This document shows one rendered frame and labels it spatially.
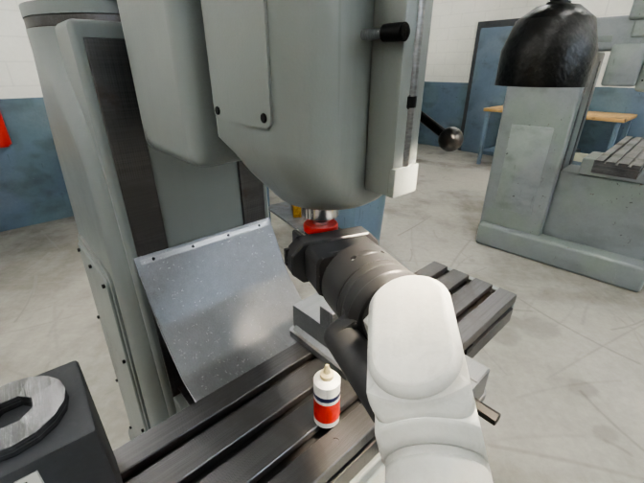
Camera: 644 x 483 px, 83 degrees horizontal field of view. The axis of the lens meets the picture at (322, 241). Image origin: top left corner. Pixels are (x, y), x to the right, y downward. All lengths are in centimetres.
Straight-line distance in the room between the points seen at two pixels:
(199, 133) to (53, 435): 34
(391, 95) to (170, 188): 53
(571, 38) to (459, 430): 29
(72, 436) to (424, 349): 33
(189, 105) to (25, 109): 410
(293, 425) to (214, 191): 49
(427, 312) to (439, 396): 6
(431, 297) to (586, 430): 191
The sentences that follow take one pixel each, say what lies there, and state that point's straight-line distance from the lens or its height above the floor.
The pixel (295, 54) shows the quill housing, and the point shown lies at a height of 147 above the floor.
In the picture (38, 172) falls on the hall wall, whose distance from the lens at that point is 463.
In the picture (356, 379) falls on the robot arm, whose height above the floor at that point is 123.
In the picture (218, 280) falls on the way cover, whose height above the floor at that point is 103.
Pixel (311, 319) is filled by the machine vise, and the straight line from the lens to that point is 70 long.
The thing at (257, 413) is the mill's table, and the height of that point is 96.
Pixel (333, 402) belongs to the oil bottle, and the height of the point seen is 102.
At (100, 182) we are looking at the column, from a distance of 77.
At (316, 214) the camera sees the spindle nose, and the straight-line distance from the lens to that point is 46.
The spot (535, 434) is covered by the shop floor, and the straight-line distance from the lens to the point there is 204.
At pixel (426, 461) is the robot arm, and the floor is 125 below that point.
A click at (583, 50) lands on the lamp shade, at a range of 37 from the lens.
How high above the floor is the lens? 146
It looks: 26 degrees down
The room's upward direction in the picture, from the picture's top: straight up
